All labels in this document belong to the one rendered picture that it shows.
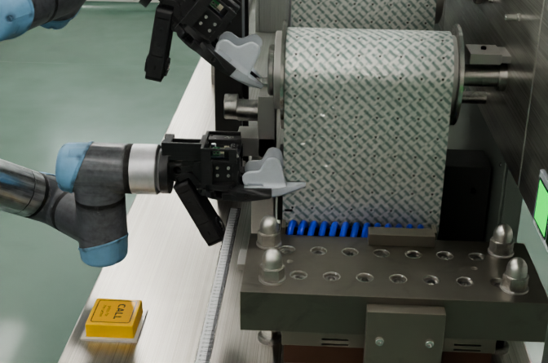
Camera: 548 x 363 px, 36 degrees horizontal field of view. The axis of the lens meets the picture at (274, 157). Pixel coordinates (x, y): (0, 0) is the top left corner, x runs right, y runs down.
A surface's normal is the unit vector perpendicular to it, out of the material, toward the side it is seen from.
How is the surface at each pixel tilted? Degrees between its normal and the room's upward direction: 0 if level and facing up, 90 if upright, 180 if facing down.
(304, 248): 0
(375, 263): 0
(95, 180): 90
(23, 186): 73
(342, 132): 90
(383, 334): 90
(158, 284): 0
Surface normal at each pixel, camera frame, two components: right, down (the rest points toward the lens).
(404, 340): -0.06, 0.40
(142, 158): -0.03, -0.39
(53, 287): 0.01, -0.92
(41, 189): 0.83, -0.09
